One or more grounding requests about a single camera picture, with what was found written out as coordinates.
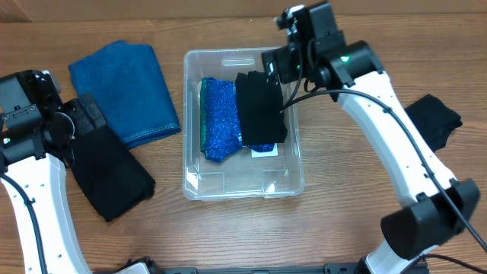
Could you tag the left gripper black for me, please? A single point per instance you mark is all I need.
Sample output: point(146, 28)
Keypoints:
point(74, 109)

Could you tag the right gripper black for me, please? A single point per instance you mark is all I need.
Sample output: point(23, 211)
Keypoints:
point(283, 57)

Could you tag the black cloth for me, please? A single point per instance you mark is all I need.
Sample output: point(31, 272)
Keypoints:
point(259, 105)
point(108, 174)
point(434, 120)

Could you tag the sparkly blue green garment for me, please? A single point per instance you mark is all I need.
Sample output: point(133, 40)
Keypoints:
point(220, 133)

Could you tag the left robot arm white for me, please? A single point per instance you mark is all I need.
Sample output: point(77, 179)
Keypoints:
point(38, 129)

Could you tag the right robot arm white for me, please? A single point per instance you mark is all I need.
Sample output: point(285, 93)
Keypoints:
point(434, 205)

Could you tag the folded blue towel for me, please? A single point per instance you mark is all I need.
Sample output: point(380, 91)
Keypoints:
point(128, 85)

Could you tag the white label in bin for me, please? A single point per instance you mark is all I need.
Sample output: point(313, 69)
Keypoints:
point(272, 153)

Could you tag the clear plastic storage bin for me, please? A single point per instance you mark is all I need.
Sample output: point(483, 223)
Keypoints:
point(239, 175)

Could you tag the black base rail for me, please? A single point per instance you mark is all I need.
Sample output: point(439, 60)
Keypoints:
point(146, 265)

